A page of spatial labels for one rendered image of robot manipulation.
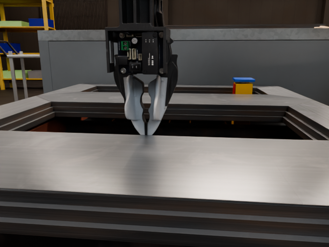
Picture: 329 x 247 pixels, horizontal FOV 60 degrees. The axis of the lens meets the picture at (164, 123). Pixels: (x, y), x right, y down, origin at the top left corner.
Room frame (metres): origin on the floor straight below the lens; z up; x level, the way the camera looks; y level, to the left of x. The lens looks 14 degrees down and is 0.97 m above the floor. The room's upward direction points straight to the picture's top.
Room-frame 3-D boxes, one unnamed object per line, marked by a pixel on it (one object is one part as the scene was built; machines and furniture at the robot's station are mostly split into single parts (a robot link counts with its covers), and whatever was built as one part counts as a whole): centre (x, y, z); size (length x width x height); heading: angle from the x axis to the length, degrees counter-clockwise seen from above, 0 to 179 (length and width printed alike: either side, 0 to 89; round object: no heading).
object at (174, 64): (0.40, 0.00, 0.94); 0.05 x 0.02 x 0.09; 84
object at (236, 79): (0.90, -0.25, 0.88); 0.06 x 0.06 x 0.02; 84
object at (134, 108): (0.39, 0.04, 0.89); 0.06 x 0.03 x 0.09; 174
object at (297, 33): (1.40, -0.18, 1.03); 1.30 x 0.60 x 0.04; 84
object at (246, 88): (0.90, -0.25, 0.78); 0.05 x 0.05 x 0.19; 84
